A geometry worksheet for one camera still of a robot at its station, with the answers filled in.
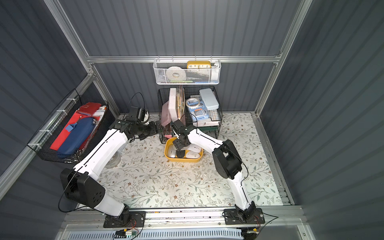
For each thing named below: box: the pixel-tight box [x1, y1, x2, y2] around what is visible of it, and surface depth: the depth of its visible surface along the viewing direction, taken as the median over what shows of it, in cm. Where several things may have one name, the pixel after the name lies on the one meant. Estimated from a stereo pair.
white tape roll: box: [166, 66, 187, 80], surface depth 86 cm
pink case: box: [161, 101, 172, 127], surface depth 109 cm
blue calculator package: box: [188, 95, 210, 122], surface depth 93 cm
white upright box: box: [168, 88, 178, 122], surface depth 93 cm
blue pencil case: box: [56, 117, 95, 156], surface depth 71 cm
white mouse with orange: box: [185, 150, 201, 159], surface depth 96 cm
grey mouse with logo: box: [167, 148, 177, 158], surface depth 98 cm
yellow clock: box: [186, 60, 212, 69], surface depth 90 cm
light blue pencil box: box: [199, 88, 220, 111], surface depth 99 cm
